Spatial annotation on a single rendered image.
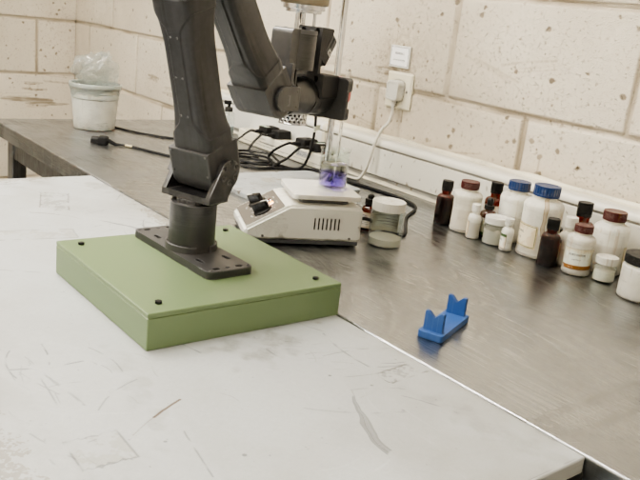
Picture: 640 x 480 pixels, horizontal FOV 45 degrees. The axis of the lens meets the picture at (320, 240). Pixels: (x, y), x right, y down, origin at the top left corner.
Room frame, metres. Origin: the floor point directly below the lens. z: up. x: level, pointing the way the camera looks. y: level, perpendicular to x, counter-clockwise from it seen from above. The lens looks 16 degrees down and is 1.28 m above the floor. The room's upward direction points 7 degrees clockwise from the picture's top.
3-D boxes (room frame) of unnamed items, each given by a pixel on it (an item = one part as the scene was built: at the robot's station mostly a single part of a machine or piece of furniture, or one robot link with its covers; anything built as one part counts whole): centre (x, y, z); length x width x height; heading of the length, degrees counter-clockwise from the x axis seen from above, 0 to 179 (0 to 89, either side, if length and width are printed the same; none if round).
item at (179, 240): (1.01, 0.17, 0.99); 0.20 x 0.07 x 0.08; 42
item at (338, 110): (1.25, 0.04, 1.15); 0.10 x 0.07 x 0.07; 61
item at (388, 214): (1.32, -0.11, 0.94); 0.06 x 0.06 x 0.08
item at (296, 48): (1.16, 0.09, 1.19); 0.12 x 0.09 x 0.12; 150
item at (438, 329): (0.95, -0.17, 0.92); 0.10 x 0.03 x 0.04; 151
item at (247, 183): (1.70, 0.10, 0.91); 0.30 x 0.20 x 0.01; 130
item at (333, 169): (1.33, -0.01, 1.02); 0.06 x 0.05 x 0.08; 36
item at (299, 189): (1.33, 0.01, 0.98); 0.12 x 0.12 x 0.01; 16
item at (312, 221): (1.32, 0.04, 0.94); 0.22 x 0.13 x 0.08; 106
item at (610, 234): (1.32, -0.50, 0.95); 0.06 x 0.06 x 0.11
